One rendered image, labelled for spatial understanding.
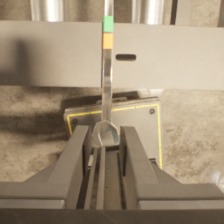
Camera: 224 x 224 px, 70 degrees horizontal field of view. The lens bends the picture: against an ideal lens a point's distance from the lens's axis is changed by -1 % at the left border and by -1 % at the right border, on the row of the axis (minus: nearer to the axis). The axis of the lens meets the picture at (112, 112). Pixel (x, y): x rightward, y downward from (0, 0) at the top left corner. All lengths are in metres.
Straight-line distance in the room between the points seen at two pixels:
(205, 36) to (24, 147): 1.70
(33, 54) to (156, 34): 0.18
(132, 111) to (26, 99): 0.95
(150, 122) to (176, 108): 0.46
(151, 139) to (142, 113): 0.22
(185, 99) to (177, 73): 1.33
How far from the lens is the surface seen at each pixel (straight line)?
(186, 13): 0.71
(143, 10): 0.53
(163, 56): 0.25
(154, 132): 1.23
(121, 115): 1.14
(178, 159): 1.81
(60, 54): 0.25
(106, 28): 0.24
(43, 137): 1.67
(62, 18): 0.55
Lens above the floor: 1.41
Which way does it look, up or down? 74 degrees down
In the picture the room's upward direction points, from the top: 176 degrees clockwise
